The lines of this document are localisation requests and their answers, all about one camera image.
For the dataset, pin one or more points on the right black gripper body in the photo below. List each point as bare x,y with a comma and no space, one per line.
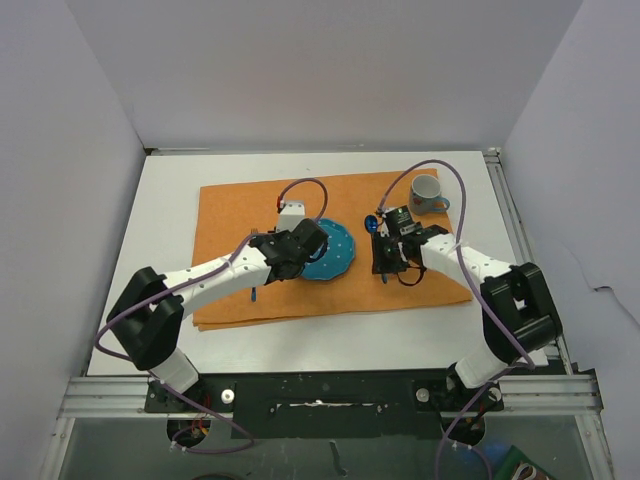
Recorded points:
389,258

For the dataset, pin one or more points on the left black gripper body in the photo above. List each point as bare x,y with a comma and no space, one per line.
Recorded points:
299,269

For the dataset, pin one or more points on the blue plastic spoon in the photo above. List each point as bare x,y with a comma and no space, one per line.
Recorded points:
371,226

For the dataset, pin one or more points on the blue plastic fork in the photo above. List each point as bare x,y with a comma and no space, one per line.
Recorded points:
254,233

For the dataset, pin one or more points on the blue polka dot plate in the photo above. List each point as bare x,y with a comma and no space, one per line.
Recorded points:
338,257

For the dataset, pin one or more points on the blue white mug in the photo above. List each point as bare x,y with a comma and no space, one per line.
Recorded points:
426,196

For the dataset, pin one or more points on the orange cloth placemat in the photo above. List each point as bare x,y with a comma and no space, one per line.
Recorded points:
227,213

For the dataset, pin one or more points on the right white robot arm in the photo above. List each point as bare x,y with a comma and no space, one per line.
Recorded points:
519,316

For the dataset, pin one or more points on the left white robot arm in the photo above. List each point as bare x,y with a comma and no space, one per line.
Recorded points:
146,319

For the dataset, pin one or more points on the green object at corner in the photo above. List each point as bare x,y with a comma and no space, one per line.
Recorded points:
517,466

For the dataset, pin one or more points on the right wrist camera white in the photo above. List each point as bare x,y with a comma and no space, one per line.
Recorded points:
383,228

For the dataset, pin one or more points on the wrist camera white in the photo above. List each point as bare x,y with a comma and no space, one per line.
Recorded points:
290,214
383,228

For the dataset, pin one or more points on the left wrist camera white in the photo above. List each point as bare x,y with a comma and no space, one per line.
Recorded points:
290,214

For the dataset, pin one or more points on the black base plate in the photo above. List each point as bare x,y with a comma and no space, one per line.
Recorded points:
328,405

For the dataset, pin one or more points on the aluminium frame rail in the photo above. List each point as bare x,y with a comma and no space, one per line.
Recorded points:
326,316

